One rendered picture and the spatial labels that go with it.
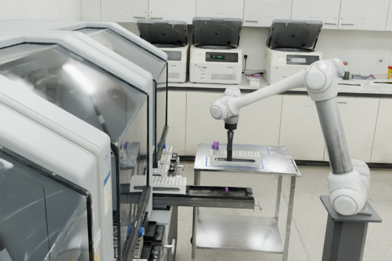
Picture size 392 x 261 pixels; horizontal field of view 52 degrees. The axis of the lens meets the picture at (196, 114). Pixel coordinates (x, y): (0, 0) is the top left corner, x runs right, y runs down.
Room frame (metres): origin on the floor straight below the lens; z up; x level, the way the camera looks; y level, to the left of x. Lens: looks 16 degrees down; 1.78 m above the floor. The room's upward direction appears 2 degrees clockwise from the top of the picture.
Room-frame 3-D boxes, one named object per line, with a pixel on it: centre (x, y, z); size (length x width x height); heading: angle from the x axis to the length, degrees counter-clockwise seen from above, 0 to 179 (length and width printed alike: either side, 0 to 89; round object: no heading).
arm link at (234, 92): (2.28, -0.20, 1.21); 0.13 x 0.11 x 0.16; 153
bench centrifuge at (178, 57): (4.52, 0.39, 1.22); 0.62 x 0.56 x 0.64; 177
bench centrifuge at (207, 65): (4.51, -0.20, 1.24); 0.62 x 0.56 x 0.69; 0
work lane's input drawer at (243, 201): (1.91, 0.01, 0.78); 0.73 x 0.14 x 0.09; 89
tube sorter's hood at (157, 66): (2.15, 0.43, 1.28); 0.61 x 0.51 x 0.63; 179
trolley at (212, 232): (2.40, -0.31, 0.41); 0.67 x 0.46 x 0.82; 87
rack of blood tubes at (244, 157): (2.29, -0.24, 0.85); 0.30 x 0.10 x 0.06; 87
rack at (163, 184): (1.91, 0.19, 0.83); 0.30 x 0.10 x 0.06; 89
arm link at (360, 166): (1.99, -0.85, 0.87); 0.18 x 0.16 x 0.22; 153
